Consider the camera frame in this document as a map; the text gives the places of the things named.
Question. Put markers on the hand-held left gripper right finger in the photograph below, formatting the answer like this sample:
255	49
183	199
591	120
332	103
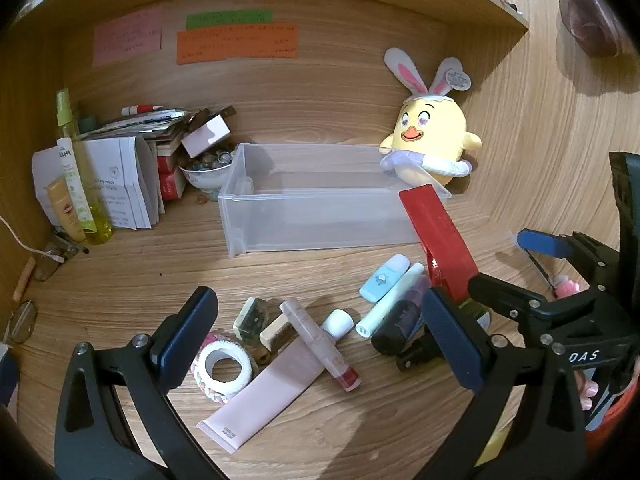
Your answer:
450	340

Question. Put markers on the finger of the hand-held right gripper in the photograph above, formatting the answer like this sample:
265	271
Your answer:
545	244
505	295

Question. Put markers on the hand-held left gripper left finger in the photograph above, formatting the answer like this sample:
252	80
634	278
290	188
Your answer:
187	330

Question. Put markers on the green block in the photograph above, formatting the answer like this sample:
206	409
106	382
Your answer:
250	317

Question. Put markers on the pale green marker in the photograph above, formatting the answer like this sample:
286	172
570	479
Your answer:
387	305

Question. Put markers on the red card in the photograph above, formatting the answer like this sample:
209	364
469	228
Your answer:
440	240

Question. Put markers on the beige eraser block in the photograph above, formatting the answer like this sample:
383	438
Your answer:
275	332

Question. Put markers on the pink squeeze tube white cap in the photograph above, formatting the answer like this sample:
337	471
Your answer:
265	395

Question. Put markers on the pink lip tint tube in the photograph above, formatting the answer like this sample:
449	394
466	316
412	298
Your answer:
320	342

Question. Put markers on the clear plastic bin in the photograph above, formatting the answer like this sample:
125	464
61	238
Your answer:
310	210

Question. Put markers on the person's right hand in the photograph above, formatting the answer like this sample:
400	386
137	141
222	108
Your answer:
586	391

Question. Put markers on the small brown knob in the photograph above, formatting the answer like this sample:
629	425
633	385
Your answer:
262	356

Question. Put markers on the pale glass marble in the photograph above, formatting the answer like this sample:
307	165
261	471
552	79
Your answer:
213	196

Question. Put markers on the yellow spray bottle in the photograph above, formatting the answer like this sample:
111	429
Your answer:
97	210

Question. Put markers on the red box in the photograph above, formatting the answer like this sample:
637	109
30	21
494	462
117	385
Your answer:
171	180

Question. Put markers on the eyeglasses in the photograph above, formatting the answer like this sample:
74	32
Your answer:
47	267

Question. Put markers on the white bowl of marbles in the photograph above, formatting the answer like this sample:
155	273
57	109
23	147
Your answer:
205	175

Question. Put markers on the yellow chick plush toy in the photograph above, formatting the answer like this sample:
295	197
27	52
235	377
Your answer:
435	130

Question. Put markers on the folded white paper leaflet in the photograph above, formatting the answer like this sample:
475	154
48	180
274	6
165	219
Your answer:
125	180

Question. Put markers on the orange yellow tube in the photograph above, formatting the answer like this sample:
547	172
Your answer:
62	205

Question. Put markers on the white tube green print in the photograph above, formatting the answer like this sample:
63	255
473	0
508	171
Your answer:
70	165

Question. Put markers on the stack of books and papers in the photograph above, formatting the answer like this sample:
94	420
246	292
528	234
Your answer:
145	125

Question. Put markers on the red and white pen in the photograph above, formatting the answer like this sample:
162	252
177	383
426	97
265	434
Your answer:
142	109

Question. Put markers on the small green box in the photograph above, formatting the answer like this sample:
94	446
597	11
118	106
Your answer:
89	122

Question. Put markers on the brown blurred object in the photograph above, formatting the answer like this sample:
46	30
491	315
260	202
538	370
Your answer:
590	15

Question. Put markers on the orange paper note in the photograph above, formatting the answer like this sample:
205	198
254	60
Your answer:
237	45

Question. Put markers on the pink paper note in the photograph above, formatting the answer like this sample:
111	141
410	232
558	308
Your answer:
127	35

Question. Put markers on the green paper strip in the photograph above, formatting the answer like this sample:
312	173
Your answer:
227	19

